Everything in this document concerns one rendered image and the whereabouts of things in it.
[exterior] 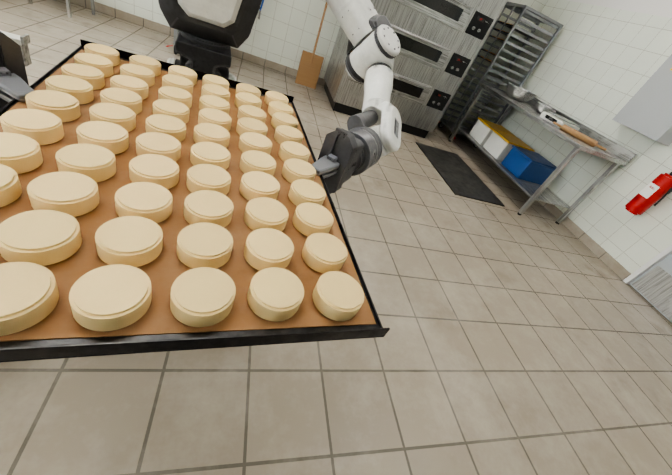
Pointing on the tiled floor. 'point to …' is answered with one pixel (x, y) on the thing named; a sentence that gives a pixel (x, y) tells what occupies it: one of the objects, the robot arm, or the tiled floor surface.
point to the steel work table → (561, 162)
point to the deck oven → (426, 37)
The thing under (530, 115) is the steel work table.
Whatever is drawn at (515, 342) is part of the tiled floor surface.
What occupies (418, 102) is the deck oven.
